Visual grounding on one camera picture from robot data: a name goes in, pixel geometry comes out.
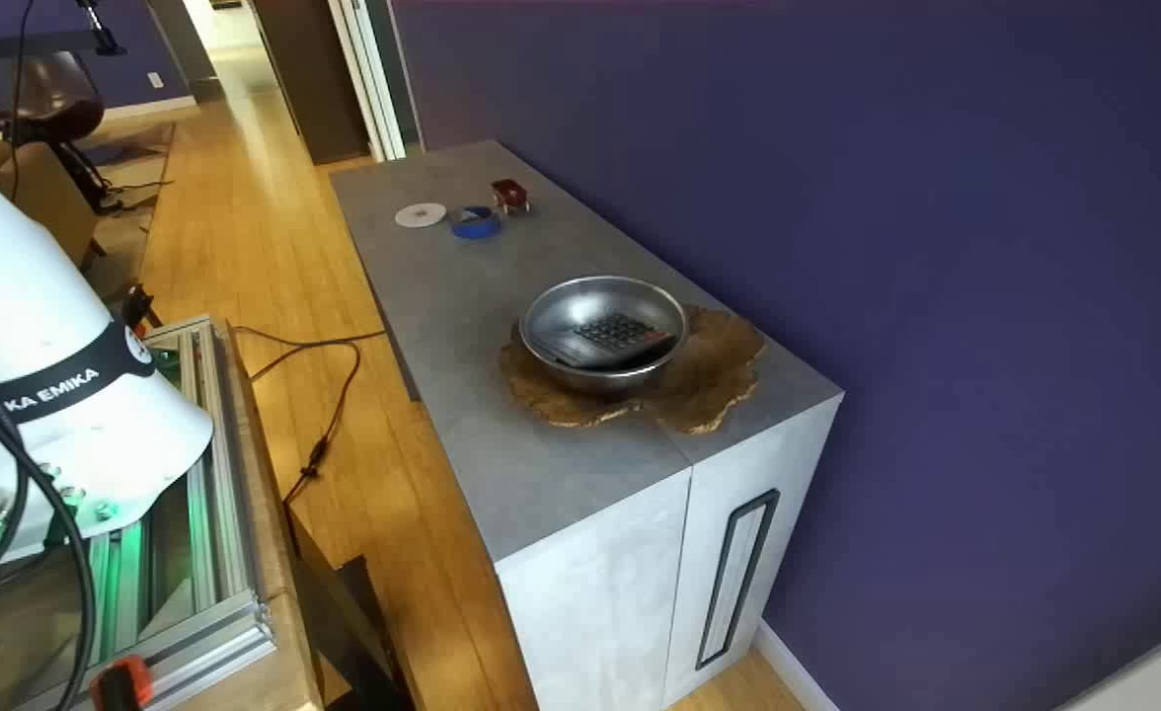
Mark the white disc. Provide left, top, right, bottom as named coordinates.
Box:
left=389, top=198, right=451, bottom=232

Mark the blue tape roll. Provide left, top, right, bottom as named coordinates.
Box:
left=446, top=203, right=506, bottom=245

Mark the small red object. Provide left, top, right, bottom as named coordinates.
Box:
left=491, top=175, right=535, bottom=220

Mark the white door frame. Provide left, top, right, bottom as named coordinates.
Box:
left=322, top=0, right=422, bottom=167

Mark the black office chair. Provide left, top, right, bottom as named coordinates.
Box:
left=5, top=48, right=131, bottom=216

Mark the black cabinet door handle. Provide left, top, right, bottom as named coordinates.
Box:
left=689, top=485, right=787, bottom=674

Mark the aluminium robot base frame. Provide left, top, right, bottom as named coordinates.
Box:
left=0, top=312, right=280, bottom=711

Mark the red clamp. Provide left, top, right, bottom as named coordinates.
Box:
left=88, top=651, right=162, bottom=711

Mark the wooden live-edge plate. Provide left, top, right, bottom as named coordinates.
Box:
left=492, top=303, right=771, bottom=437

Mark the black floor box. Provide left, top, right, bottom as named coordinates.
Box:
left=285, top=508, right=416, bottom=711

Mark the black floor cable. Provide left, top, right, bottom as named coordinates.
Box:
left=229, top=324, right=389, bottom=508

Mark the grey concrete-look cabinet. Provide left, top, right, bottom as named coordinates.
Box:
left=329, top=133, right=847, bottom=711

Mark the metal bowl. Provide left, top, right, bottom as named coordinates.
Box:
left=513, top=273, right=689, bottom=395

